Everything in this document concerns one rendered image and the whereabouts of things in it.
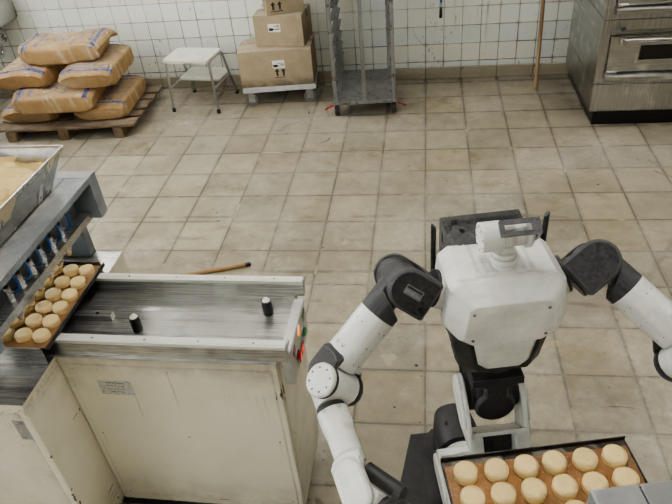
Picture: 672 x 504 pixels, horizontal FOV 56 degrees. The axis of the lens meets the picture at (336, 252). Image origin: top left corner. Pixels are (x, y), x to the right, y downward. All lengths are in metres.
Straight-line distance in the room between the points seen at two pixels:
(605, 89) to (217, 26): 3.19
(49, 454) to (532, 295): 1.49
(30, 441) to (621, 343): 2.44
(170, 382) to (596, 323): 2.05
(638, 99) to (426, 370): 2.81
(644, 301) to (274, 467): 1.31
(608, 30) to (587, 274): 3.40
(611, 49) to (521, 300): 3.51
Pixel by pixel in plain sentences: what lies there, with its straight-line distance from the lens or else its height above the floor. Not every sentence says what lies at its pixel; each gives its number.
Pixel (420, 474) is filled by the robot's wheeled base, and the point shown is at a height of 0.17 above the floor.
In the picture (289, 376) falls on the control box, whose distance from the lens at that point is 1.96.
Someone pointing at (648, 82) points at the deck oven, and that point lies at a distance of 4.99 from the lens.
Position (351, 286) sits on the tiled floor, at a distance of 3.39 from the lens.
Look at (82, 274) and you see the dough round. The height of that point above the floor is 0.92.
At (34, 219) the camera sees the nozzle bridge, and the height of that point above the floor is 1.18.
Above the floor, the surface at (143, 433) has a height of 0.48.
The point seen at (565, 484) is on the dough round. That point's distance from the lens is 1.43.
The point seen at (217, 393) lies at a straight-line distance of 2.01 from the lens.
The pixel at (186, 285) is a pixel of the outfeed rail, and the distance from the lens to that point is 2.15.
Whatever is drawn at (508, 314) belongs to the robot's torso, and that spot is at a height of 1.22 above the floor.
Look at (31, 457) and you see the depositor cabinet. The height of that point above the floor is 0.58.
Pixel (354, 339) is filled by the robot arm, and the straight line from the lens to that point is 1.42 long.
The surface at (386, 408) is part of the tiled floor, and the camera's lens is 2.80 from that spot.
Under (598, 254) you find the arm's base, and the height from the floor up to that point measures 1.29.
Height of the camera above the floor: 2.17
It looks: 37 degrees down
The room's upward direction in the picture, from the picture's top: 6 degrees counter-clockwise
